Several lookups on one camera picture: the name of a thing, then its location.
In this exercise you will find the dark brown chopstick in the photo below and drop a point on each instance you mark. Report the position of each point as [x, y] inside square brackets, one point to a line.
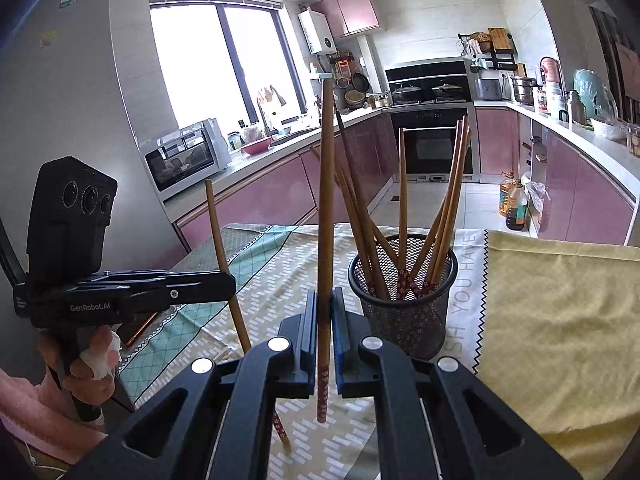
[351, 160]

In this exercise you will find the clear plastic bag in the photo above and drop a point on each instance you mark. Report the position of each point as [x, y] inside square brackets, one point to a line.
[535, 195]

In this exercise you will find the wooden chopstick red patterned end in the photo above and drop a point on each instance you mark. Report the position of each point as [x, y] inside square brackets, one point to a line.
[326, 210]
[225, 260]

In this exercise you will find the person's left hand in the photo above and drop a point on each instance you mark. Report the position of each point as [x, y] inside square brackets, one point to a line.
[97, 385]

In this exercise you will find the steel stock pot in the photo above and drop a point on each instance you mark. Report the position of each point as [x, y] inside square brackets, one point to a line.
[523, 90]

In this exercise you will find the wall rack of kitchen tools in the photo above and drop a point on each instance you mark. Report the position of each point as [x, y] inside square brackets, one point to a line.
[350, 80]

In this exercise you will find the grey refrigerator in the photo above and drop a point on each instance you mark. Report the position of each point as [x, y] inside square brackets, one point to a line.
[75, 110]

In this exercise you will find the kitchen window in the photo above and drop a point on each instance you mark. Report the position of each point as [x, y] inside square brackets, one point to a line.
[200, 65]

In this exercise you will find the red bowl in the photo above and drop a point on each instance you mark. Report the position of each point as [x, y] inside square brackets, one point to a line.
[256, 148]

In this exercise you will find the steel kitchen faucet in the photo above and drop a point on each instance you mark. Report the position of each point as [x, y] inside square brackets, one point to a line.
[262, 115]

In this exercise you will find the bunch of wooden chopsticks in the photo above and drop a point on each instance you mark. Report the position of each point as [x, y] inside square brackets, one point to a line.
[452, 200]

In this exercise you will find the pink cabinets with long counter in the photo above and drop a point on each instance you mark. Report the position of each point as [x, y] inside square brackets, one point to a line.
[580, 185]

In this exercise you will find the cooking oil bottles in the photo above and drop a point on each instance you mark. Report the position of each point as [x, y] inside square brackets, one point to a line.
[517, 210]

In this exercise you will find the dark brown wooden chair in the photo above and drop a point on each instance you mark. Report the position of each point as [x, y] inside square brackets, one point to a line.
[135, 330]

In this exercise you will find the black wok with lid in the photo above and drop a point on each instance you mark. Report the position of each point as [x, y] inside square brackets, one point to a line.
[406, 95]
[446, 92]

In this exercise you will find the person's left forearm pink sleeve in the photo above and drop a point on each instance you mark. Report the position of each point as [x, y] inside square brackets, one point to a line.
[30, 420]

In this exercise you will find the pink cabinets under window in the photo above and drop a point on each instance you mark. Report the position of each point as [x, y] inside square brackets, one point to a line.
[270, 190]

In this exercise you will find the black built-in oven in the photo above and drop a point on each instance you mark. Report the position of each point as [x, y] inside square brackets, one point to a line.
[432, 145]

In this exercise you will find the black range hood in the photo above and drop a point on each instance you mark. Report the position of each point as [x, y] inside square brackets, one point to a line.
[425, 72]

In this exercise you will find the dark framed door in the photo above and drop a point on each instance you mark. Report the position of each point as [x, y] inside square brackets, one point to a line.
[620, 60]

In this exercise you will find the white covered bowl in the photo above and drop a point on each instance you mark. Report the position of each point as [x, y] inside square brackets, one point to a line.
[607, 130]

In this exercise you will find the teal plastic bag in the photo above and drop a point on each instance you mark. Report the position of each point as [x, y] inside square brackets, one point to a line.
[592, 90]

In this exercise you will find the pink wall cabinet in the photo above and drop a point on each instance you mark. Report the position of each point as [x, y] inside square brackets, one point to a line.
[350, 10]

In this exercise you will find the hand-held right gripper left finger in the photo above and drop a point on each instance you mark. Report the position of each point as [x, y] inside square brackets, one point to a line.
[311, 340]

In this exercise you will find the white wall water heater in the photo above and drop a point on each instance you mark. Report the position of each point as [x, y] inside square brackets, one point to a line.
[316, 32]

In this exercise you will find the yellow cloth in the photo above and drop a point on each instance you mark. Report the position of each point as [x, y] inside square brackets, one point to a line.
[560, 335]

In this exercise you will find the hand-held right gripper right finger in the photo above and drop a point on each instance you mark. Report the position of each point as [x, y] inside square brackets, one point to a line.
[339, 345]

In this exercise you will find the pink thermos jug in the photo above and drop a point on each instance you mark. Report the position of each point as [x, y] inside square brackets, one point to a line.
[549, 71]

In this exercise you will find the patterned beige green tablecloth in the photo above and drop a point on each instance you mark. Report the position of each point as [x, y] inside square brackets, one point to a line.
[280, 260]

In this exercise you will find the yellow cooking oil bottle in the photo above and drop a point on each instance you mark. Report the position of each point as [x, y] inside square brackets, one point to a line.
[506, 197]

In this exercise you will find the black mesh utensil cup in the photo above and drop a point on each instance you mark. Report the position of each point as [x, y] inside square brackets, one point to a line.
[415, 325]

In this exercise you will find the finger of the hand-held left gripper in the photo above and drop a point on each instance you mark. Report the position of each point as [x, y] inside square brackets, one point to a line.
[190, 287]

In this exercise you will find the white countertop oven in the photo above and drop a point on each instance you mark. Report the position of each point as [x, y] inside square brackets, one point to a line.
[187, 157]

